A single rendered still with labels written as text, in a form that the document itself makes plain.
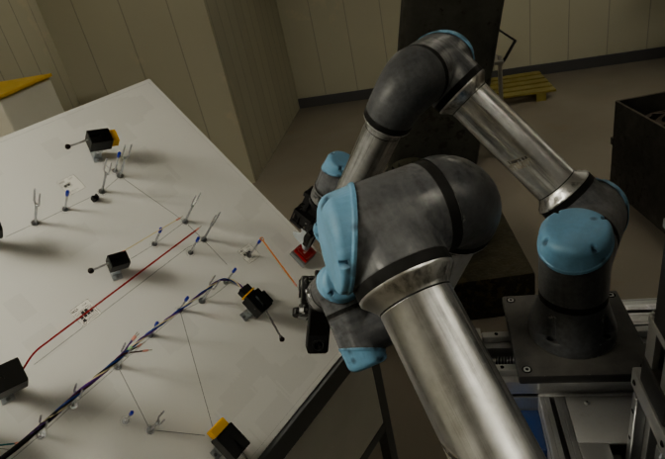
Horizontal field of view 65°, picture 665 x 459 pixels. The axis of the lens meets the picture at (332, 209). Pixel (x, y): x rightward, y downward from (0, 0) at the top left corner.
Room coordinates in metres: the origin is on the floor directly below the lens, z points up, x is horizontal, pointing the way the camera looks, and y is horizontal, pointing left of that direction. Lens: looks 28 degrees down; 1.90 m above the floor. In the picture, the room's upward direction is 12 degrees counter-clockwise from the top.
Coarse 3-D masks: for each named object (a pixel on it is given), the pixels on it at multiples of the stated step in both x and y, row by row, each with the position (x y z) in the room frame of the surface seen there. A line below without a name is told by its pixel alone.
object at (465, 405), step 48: (336, 192) 0.53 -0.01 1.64; (384, 192) 0.51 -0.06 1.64; (432, 192) 0.51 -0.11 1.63; (336, 240) 0.47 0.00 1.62; (384, 240) 0.46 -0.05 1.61; (432, 240) 0.47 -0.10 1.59; (336, 288) 0.48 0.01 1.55; (384, 288) 0.43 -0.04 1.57; (432, 288) 0.43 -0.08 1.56; (432, 336) 0.39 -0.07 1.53; (432, 384) 0.37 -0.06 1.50; (480, 384) 0.35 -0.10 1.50; (480, 432) 0.32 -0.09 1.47; (528, 432) 0.33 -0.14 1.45
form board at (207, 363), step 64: (64, 128) 1.44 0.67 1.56; (128, 128) 1.52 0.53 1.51; (192, 128) 1.60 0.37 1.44; (0, 192) 1.21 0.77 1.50; (64, 192) 1.27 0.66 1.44; (128, 192) 1.33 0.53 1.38; (192, 192) 1.40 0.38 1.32; (256, 192) 1.48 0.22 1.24; (0, 256) 1.08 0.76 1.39; (64, 256) 1.12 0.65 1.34; (192, 256) 1.22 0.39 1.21; (320, 256) 1.35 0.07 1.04; (0, 320) 0.96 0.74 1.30; (64, 320) 0.99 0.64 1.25; (128, 320) 1.03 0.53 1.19; (192, 320) 1.07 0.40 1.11; (256, 320) 1.12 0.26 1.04; (64, 384) 0.87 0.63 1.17; (128, 384) 0.90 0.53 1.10; (192, 384) 0.94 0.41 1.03; (256, 384) 0.97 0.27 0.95; (0, 448) 0.75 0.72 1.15; (64, 448) 0.77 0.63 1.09; (128, 448) 0.79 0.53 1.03; (192, 448) 0.82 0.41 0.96; (256, 448) 0.85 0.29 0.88
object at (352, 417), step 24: (360, 384) 1.18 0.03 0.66; (336, 408) 1.09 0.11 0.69; (360, 408) 1.17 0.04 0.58; (312, 432) 1.00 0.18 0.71; (336, 432) 1.07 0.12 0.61; (360, 432) 1.15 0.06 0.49; (288, 456) 0.93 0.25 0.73; (312, 456) 0.98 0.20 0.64; (336, 456) 1.05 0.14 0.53; (360, 456) 1.13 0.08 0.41
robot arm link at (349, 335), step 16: (336, 320) 0.73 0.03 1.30; (352, 320) 0.72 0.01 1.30; (368, 320) 0.72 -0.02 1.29; (336, 336) 0.72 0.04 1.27; (352, 336) 0.70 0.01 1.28; (368, 336) 0.70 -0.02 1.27; (384, 336) 0.70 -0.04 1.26; (352, 352) 0.69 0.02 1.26; (368, 352) 0.68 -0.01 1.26; (384, 352) 0.69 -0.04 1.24; (352, 368) 0.68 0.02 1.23
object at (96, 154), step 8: (88, 136) 1.34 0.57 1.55; (96, 136) 1.36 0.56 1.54; (104, 136) 1.36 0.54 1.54; (72, 144) 1.33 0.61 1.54; (88, 144) 1.35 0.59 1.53; (96, 144) 1.34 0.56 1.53; (104, 144) 1.35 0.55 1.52; (112, 144) 1.37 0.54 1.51; (96, 152) 1.37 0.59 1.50; (96, 160) 1.38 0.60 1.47
